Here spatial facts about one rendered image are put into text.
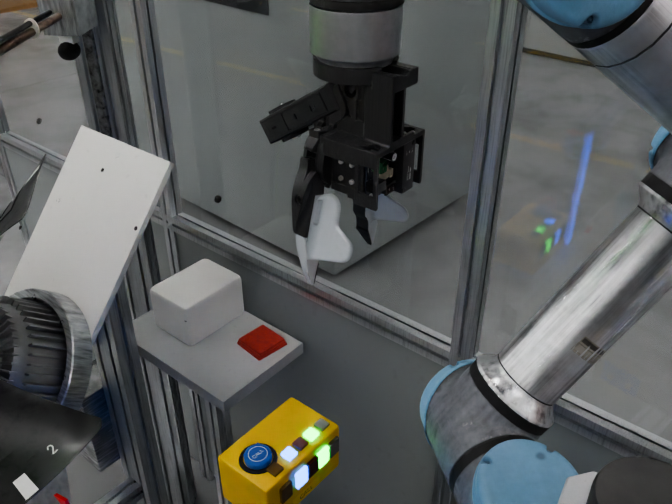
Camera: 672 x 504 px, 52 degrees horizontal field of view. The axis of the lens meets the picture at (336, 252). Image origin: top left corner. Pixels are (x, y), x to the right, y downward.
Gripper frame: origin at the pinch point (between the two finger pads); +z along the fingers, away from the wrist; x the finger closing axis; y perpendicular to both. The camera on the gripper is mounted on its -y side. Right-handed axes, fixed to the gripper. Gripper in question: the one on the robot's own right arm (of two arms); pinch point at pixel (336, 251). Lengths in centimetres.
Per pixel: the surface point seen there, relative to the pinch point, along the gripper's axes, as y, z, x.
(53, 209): -74, 24, 8
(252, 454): -14.9, 39.8, -0.6
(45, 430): -31.3, 29.5, -20.5
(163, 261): -98, 65, 46
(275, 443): -14.4, 40.8, 3.6
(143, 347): -70, 62, 18
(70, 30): -82, -4, 23
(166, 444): -90, 118, 32
